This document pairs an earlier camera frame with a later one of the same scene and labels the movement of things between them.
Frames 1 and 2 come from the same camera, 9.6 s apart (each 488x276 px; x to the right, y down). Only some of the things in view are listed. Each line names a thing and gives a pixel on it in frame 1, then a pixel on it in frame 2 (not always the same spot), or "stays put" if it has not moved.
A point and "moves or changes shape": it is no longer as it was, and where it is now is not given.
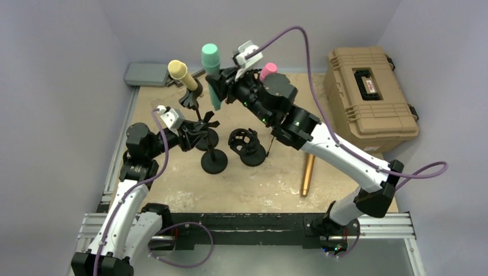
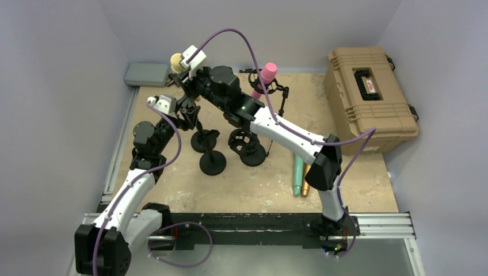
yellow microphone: [178, 69] moves or changes shape
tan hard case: [366, 106] stays put
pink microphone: [270, 68] stays put
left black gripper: [187, 135] -> [186, 124]
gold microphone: [308, 174] stays put
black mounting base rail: [313, 230] stays put
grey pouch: [147, 74] stays put
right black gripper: [226, 86] -> [189, 87]
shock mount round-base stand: [246, 144] stays put
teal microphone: [211, 59] -> [298, 179]
